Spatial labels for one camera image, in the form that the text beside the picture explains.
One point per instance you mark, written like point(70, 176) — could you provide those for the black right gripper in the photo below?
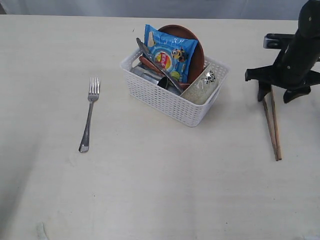
point(291, 70)

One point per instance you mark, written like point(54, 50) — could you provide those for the brown wooden spoon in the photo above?
point(151, 66)

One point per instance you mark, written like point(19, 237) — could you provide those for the silver table knife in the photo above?
point(158, 65)

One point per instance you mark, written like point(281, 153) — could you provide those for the silver fork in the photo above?
point(93, 96)

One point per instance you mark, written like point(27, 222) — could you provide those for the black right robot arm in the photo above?
point(309, 20)

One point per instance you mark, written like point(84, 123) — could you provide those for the clear glass bowl with flowers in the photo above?
point(202, 88)

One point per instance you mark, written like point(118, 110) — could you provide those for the brown round plate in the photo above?
point(197, 61)

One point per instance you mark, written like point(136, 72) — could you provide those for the blue chips bag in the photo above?
point(174, 53)

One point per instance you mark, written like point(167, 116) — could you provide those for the white perforated plastic basket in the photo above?
point(167, 101)

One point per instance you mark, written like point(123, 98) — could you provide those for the metal cup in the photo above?
point(155, 78)

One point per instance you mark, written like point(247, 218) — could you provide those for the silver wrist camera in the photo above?
point(296, 49)

